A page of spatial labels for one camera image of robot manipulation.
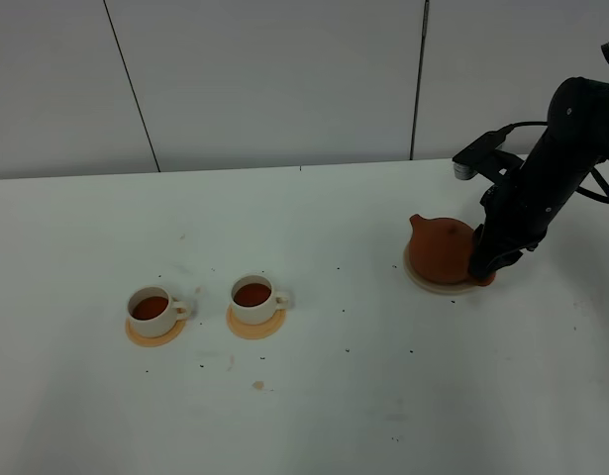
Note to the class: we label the orange saucer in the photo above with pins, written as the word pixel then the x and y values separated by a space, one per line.
pixel 254 332
pixel 153 339

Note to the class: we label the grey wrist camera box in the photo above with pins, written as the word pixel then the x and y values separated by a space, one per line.
pixel 483 156

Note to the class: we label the left orange saucer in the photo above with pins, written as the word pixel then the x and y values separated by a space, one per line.
pixel 153 339

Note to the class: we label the brown clay teapot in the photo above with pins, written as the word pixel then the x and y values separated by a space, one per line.
pixel 440 249

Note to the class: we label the white teacup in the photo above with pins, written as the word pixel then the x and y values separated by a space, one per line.
pixel 254 299
pixel 153 312

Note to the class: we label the right orange saucer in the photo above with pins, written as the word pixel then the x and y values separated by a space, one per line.
pixel 254 332

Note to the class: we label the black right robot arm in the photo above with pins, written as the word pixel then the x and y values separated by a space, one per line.
pixel 577 126

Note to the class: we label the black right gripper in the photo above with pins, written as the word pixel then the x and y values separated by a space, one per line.
pixel 518 211

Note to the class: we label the right white teacup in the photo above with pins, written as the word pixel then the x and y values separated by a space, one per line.
pixel 254 299

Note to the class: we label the beige round teapot coaster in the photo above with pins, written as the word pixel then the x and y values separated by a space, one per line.
pixel 441 289

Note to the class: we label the left white teacup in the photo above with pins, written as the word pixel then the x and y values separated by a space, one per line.
pixel 153 312

